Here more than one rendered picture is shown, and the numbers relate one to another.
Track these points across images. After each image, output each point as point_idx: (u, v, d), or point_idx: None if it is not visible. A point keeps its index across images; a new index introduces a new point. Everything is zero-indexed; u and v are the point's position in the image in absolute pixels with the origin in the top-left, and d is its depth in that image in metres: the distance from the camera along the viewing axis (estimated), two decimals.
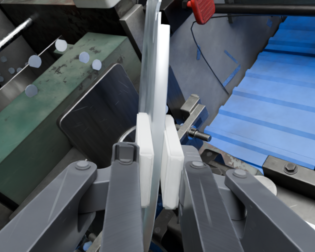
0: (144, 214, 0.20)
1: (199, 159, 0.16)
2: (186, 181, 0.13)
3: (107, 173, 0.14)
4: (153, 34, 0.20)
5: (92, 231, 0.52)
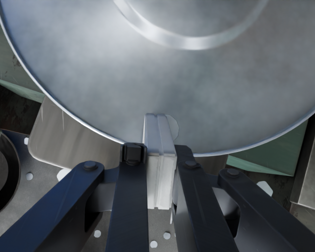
0: None
1: (193, 159, 0.16)
2: (179, 181, 0.13)
3: (114, 173, 0.14)
4: None
5: None
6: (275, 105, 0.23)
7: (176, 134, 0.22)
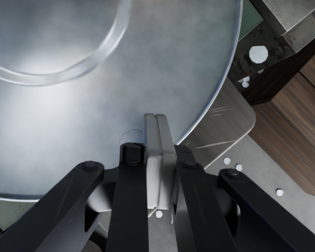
0: None
1: (192, 159, 0.16)
2: (179, 181, 0.13)
3: (114, 173, 0.14)
4: None
5: None
6: None
7: None
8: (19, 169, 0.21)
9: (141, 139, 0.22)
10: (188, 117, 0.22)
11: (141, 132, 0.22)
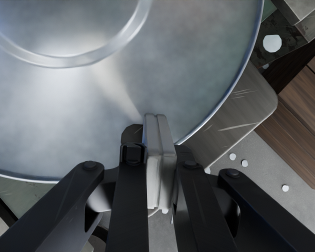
0: None
1: (192, 159, 0.16)
2: (179, 181, 0.13)
3: (114, 173, 0.14)
4: None
5: None
6: None
7: None
8: (229, 19, 0.22)
9: None
10: None
11: None
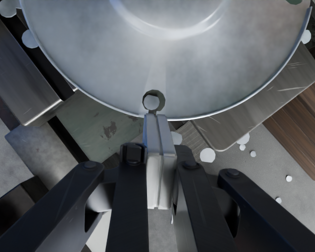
0: (66, 77, 0.29)
1: (193, 159, 0.16)
2: (179, 181, 0.13)
3: (114, 173, 0.14)
4: None
5: None
6: (61, 38, 0.29)
7: None
8: None
9: None
10: None
11: None
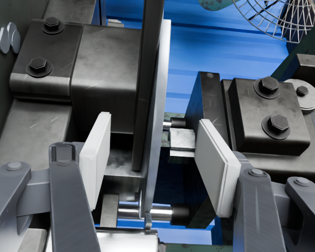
0: None
1: (251, 166, 0.16)
2: (242, 187, 0.13)
3: (44, 174, 0.13)
4: None
5: None
6: None
7: None
8: None
9: None
10: None
11: None
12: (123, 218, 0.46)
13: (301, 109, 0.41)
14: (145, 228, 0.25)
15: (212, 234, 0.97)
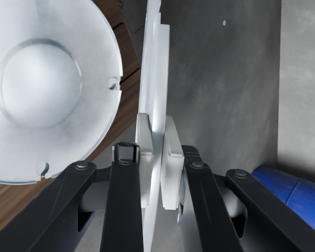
0: None
1: (199, 159, 0.16)
2: (186, 181, 0.13)
3: (107, 173, 0.14)
4: None
5: None
6: None
7: None
8: None
9: None
10: None
11: None
12: None
13: None
14: None
15: None
